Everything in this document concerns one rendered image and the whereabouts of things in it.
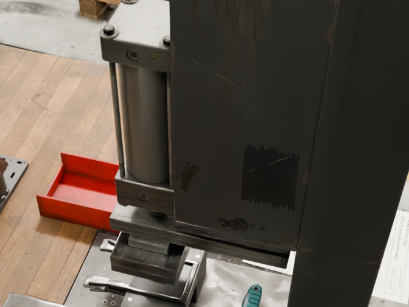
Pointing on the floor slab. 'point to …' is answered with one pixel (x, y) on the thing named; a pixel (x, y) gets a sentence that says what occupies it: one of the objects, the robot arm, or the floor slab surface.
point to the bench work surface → (48, 164)
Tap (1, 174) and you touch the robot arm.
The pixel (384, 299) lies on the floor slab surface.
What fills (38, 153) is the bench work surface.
